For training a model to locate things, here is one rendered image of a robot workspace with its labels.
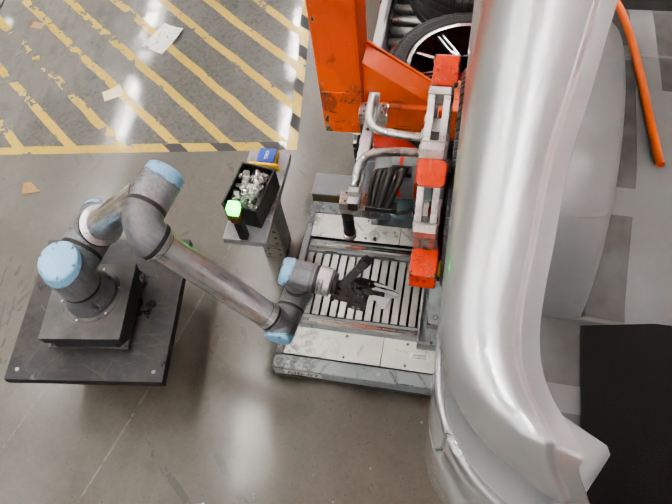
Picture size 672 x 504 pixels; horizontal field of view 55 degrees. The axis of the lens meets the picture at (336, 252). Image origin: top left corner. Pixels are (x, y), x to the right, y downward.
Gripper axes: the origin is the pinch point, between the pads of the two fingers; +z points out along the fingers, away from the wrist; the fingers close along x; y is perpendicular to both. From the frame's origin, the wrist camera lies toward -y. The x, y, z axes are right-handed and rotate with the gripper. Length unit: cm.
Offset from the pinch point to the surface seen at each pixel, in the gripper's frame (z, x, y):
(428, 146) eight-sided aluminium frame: -2, 15, -48
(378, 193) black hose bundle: -11.9, 13.5, -32.4
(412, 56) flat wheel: -18, -101, -66
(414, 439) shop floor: 20, -25, 65
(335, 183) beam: -38, -95, -6
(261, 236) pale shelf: -53, -36, 6
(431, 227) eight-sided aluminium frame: 4.2, 16.6, -27.6
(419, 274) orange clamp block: 4.4, 17.9, -14.3
